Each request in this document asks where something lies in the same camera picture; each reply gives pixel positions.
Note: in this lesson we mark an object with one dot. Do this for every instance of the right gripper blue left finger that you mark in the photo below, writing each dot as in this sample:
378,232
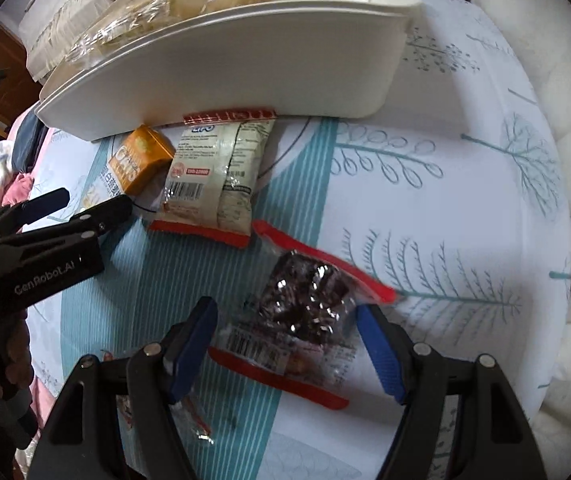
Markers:
186,351

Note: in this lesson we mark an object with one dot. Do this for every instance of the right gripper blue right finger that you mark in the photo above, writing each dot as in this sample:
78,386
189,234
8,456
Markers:
388,347

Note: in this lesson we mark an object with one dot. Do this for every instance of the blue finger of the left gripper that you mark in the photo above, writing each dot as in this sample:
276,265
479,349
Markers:
13,218
104,217

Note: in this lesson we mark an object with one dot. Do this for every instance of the brownie pack red edges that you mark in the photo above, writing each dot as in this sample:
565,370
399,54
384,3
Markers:
297,331

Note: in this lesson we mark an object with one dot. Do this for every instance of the oats bar packet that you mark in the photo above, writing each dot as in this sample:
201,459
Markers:
143,154

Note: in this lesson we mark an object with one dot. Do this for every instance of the LiPO biscuit packet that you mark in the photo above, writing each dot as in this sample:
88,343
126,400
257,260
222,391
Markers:
208,189

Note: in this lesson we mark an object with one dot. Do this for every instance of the round cracker clear pack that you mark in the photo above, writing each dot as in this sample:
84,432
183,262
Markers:
128,23

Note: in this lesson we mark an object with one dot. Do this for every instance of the person's left hand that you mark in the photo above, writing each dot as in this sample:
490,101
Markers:
15,356

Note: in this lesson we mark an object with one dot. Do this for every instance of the pink bed blanket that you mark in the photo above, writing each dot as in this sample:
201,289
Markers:
15,188

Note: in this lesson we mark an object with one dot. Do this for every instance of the navy folded garment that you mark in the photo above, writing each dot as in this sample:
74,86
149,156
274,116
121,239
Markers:
27,143

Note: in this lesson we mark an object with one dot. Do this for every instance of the tree-patterned tablecloth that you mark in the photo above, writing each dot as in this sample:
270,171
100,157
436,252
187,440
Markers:
452,194

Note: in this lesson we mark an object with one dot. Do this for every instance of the wooden door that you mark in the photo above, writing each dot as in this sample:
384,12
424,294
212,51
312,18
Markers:
18,90

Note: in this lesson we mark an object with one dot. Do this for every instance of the white plastic storage bin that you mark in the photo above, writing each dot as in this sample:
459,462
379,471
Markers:
334,58

